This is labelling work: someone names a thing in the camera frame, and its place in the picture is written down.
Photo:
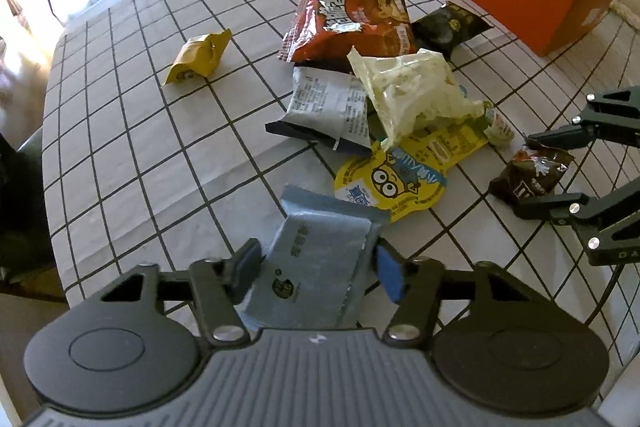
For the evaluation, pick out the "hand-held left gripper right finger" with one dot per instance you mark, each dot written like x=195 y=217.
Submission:
x=390 y=274

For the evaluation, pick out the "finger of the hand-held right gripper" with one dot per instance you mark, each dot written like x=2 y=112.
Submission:
x=560 y=138
x=545 y=207

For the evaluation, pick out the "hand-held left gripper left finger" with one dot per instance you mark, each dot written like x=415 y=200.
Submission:
x=247 y=264

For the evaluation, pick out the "brown candy packet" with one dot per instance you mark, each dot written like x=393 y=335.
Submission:
x=530 y=177

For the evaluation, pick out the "small green-white snack packet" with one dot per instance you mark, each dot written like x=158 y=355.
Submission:
x=500 y=129

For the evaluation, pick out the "blue-grey snack packet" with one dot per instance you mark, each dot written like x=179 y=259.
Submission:
x=310 y=257

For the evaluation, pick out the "yellow cartoon snack packet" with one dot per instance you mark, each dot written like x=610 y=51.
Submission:
x=395 y=187

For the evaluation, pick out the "pale green-white snack packet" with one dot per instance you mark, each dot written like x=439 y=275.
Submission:
x=410 y=92

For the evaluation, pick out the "black snack packet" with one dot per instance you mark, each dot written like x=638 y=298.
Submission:
x=445 y=29

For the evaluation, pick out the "white-grey snack packet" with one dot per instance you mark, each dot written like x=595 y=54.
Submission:
x=320 y=102

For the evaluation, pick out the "white grid tablecloth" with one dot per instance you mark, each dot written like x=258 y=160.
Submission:
x=150 y=157

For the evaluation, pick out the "small yellow snack packet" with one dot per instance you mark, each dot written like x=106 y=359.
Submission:
x=197 y=57

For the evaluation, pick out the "dark chair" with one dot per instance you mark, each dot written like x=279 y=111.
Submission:
x=20 y=207

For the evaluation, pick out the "red chip bag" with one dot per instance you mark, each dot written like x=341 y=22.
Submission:
x=350 y=27

